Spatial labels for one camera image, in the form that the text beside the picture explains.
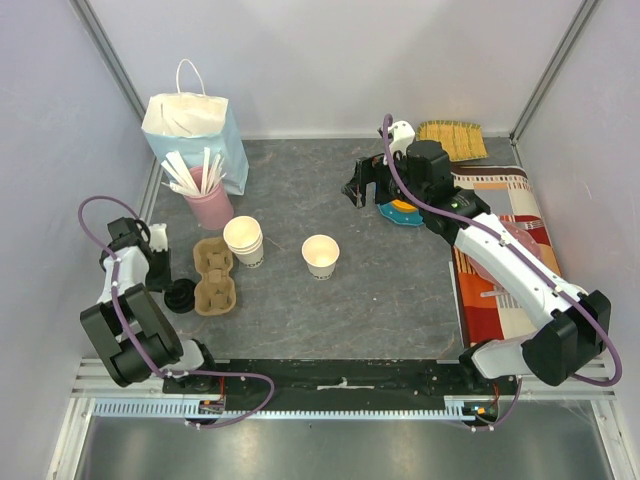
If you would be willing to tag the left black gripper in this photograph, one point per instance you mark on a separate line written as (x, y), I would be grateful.
(161, 283)

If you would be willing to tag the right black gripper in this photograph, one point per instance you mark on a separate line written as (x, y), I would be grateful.
(371, 176)

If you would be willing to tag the black plastic cup lid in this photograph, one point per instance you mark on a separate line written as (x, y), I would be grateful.
(180, 296)

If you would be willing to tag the single white paper cup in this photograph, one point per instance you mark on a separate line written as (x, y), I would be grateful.
(320, 253)

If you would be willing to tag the stack of white paper cups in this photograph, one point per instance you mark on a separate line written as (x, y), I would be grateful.
(243, 236)

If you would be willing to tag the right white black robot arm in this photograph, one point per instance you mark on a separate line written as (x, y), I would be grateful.
(571, 325)

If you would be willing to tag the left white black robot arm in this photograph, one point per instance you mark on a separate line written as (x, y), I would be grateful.
(137, 265)

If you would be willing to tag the orange bowl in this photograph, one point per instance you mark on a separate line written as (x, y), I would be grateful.
(402, 206)

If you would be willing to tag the brown cardboard cup carrier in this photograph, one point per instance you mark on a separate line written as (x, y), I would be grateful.
(215, 293)

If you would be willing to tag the blue dotted plate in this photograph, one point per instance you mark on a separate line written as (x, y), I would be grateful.
(413, 219)

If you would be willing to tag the pink straw holder cup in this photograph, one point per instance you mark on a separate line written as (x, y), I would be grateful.
(213, 210)

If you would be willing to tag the white wrapped straws bundle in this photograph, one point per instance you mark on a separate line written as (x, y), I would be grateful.
(193, 182)

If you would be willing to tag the yellow woven tray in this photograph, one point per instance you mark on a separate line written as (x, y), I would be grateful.
(463, 141)

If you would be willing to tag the light blue paper bag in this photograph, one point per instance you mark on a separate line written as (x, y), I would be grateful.
(190, 123)

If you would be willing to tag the pink dotted plate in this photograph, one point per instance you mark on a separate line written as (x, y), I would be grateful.
(523, 237)

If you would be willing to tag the colourful patterned placemat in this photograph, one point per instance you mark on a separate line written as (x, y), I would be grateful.
(486, 312)

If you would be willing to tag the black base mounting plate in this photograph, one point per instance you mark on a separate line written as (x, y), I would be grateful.
(367, 382)

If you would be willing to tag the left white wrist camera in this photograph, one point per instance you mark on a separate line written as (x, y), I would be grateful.
(158, 241)

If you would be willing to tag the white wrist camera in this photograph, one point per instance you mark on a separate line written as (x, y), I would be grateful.
(158, 241)
(400, 135)

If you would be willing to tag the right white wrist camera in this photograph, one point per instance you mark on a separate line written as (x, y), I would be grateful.
(400, 135)

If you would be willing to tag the slotted cable duct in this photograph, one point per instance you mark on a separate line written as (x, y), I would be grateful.
(193, 409)

